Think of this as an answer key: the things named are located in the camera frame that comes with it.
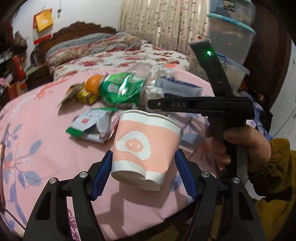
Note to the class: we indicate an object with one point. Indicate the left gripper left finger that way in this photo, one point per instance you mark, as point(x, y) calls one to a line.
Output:
point(49, 219)

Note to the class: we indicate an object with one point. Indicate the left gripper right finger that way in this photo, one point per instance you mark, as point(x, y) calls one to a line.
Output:
point(224, 210)

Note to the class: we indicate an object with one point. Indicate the blue white milk carton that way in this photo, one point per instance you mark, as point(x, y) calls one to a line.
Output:
point(173, 87)

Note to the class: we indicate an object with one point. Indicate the pink paper cup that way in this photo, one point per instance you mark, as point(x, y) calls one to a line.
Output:
point(144, 149)

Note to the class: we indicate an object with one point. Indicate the green aluminium can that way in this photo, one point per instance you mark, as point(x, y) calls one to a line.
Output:
point(121, 89)

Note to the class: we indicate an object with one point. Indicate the brown foil snack wrapper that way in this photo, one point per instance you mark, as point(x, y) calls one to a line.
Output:
point(73, 89)

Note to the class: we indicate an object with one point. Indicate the person's right hand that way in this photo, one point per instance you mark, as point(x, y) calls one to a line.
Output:
point(259, 149)

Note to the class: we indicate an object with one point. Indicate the lower clear storage bin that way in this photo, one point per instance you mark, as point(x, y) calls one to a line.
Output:
point(234, 71)

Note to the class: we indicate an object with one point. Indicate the clear storage bin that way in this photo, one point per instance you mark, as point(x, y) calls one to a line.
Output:
point(234, 71)
point(229, 37)
point(239, 10)

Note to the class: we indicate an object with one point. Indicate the mustard yellow sleeve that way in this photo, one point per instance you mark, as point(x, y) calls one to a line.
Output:
point(275, 182)

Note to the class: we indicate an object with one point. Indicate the middle clear storage bin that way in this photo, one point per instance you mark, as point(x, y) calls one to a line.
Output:
point(229, 37)

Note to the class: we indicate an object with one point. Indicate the pink leaf-pattern blanket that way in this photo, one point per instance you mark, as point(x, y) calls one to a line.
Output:
point(33, 128)

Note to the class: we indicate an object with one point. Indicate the white enamel mug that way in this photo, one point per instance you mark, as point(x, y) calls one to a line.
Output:
point(201, 38)

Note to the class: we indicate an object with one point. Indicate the clear plastic bottle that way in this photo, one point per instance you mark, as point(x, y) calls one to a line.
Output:
point(141, 71)

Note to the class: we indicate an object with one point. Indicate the top clear storage bin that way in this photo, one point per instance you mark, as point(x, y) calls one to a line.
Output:
point(239, 10)

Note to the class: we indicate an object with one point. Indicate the beige patterned curtain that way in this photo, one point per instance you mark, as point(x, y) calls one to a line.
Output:
point(171, 25)

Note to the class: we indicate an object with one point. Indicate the green white snack wrapper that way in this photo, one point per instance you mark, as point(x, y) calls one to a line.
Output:
point(96, 124)

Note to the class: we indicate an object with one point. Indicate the yellow medicine box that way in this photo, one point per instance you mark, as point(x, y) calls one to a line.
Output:
point(85, 97)

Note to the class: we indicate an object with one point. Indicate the orange fruit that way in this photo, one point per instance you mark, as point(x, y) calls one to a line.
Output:
point(92, 84)

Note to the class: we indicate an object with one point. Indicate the floral bed sheet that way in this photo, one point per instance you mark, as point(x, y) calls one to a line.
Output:
point(148, 53)

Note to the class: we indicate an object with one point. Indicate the folded striped floral quilt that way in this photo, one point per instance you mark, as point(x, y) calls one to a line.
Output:
point(90, 44)

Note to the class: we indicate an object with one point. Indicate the yellow red wall calendar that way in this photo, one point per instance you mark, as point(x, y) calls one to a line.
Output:
point(42, 26)

